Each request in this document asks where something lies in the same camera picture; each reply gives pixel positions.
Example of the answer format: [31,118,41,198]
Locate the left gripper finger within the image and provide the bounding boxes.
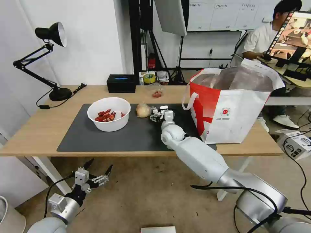
[87,165,113,189]
[72,158,95,179]

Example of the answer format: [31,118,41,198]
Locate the clear bag with red scraps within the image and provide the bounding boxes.
[147,83,166,98]

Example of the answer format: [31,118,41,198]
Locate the white plastic bag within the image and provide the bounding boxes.
[157,71,170,85]

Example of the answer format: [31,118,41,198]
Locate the red and white takeout bag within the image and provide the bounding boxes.
[181,59,286,144]

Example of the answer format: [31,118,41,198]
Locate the crumpled beige wrapper ball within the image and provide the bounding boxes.
[135,102,152,118]

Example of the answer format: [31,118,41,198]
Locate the yellow tape roll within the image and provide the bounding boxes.
[143,72,157,85]

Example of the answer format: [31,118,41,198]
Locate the black desk mat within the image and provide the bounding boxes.
[56,104,217,152]

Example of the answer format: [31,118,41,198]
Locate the black rectangular box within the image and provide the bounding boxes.
[107,74,136,94]

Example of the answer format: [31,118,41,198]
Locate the white round bowl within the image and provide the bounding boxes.
[87,97,131,132]

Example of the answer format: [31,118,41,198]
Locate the red crayfish shells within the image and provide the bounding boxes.
[95,109,126,123]

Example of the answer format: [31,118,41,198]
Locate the black light tripod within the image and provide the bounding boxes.
[148,30,188,86]

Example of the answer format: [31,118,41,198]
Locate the white waste bin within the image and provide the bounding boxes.
[0,195,27,233]

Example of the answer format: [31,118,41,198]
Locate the white robot front shell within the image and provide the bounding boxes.
[141,226,176,233]

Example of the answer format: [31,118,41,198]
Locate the black desk lamp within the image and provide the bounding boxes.
[13,22,73,102]

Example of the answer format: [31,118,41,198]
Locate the white softbox light panel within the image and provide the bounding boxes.
[154,0,190,37]

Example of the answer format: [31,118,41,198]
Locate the whiteboard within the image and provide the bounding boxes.
[186,0,279,32]

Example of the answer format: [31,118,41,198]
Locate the person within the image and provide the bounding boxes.
[242,0,303,129]

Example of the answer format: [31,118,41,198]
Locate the white printed cardboard box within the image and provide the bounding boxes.
[276,130,311,161]

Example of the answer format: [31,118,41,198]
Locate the light wooden side desk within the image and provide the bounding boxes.
[256,55,311,89]

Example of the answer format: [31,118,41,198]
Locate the tilted computer monitor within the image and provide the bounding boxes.
[264,9,311,69]

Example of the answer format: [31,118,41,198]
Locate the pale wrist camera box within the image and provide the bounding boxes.
[75,169,89,185]

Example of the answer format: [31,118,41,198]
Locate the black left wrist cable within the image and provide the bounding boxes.
[43,171,75,219]

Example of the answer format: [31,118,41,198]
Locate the black lamp power cable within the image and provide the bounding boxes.
[36,83,87,110]

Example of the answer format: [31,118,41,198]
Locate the black metal frame stand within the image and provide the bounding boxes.
[128,0,154,76]

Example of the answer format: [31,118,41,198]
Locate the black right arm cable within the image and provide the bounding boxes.
[190,184,279,233]

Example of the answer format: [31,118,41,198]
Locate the black floor cable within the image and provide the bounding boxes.
[282,135,311,194]

